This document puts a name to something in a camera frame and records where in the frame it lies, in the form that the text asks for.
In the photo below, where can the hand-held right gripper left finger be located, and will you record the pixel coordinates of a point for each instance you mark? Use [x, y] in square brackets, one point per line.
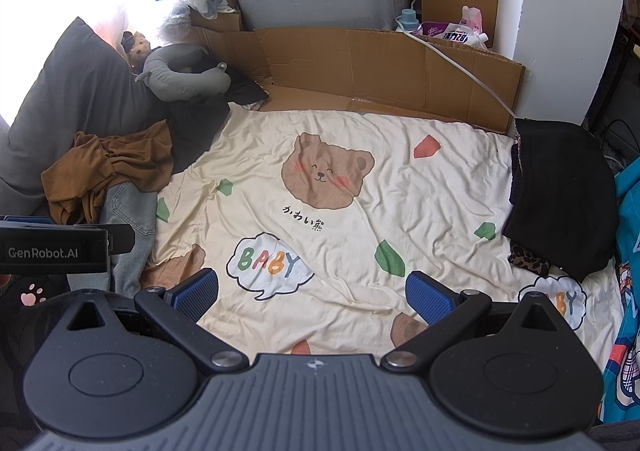
[195, 288]

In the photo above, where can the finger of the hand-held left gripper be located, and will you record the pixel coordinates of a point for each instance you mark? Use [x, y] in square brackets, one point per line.
[121, 238]

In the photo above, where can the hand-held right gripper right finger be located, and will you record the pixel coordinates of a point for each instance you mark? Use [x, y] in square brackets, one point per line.
[427, 298]

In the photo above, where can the brown printed t-shirt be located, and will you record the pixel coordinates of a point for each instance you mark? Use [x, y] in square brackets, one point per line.
[100, 166]

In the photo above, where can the folded black clothes pile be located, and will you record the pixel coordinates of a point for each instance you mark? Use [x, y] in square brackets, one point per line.
[560, 191]

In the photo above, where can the blue jeans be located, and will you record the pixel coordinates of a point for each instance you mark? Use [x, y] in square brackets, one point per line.
[130, 231]

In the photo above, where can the black paw print pants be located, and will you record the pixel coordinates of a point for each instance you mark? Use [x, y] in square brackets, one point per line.
[30, 301]

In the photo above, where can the cream bear print bed sheet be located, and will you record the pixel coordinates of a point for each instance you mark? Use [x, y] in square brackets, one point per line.
[400, 211]

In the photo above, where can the leopard print cloth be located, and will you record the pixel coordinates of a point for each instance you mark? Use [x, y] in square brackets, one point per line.
[530, 258]

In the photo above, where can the dark grey cloth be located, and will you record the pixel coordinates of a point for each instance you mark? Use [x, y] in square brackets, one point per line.
[192, 131]

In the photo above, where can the dark grey pillow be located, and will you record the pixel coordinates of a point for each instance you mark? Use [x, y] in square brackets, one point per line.
[65, 96]

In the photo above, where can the grey neck pillow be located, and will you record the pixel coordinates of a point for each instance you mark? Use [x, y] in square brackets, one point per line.
[185, 76]

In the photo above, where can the small plush toy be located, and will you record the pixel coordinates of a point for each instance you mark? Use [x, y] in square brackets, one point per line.
[136, 47]

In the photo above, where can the black cloth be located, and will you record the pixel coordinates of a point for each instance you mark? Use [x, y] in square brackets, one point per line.
[247, 86]

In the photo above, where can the teal printed cloth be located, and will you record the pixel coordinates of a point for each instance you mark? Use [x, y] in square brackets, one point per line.
[627, 281]

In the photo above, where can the flattened cardboard sheet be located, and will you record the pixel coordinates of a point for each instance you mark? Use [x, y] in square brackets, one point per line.
[350, 66]

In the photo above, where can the detergent refill pouch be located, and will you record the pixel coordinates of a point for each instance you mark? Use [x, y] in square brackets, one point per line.
[452, 33]

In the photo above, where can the blue cap bottle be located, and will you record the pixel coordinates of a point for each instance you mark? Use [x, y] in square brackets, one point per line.
[409, 20]

